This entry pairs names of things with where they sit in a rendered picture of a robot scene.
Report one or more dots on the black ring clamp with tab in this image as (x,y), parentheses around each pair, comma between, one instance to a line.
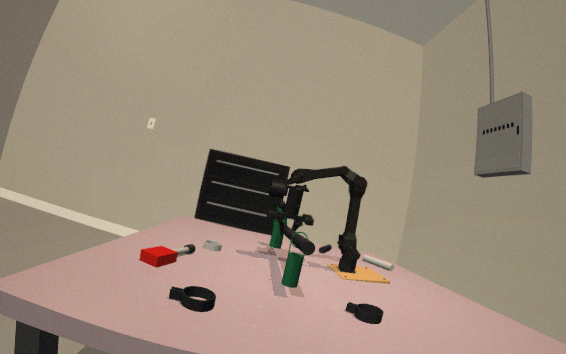
(365,312)
(184,295)

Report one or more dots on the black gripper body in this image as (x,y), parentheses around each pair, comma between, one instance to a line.
(292,211)

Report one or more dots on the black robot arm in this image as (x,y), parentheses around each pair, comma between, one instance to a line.
(356,185)

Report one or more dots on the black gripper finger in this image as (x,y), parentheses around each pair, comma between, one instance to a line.
(296,225)
(281,226)

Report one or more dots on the grey metal ring clamp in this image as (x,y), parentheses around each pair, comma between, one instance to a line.
(212,245)

